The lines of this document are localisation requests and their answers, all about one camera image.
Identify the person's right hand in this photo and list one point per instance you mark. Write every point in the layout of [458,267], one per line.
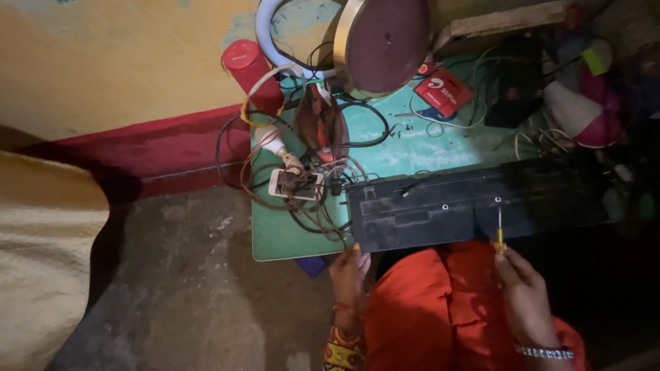
[523,304]

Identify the person's left hand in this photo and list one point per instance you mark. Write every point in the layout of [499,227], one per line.
[346,281]

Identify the person's right fingers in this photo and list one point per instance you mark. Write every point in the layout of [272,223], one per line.
[504,264]

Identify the black keyboard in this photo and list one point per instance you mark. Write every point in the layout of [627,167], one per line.
[464,206]

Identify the person's orange garment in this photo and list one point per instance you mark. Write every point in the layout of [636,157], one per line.
[438,309]

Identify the green work mat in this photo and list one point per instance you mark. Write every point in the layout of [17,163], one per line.
[412,149]

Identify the white and pink lamp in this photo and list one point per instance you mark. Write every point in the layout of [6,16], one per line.
[580,116]

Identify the red cardboard box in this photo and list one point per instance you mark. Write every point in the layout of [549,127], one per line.
[443,92]

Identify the black box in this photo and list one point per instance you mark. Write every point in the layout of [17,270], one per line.
[515,82]

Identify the patterned sleeve cuff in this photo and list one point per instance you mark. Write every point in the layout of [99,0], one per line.
[343,353]

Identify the blue object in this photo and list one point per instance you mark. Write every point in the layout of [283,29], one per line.
[312,265]

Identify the white smartphone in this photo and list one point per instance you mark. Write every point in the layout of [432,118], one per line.
[309,191]

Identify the brown clothes iron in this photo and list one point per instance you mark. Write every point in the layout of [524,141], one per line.
[319,123]

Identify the wooden plank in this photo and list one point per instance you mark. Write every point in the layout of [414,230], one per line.
[505,20]

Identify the round brass rimmed disc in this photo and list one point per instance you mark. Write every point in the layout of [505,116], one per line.
[384,44]

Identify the white bulb holder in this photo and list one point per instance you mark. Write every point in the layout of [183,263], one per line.
[272,141]

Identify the red cylindrical speaker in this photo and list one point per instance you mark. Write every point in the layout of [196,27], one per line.
[251,72]

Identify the beige blanket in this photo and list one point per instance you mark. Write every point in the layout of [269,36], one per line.
[46,257]

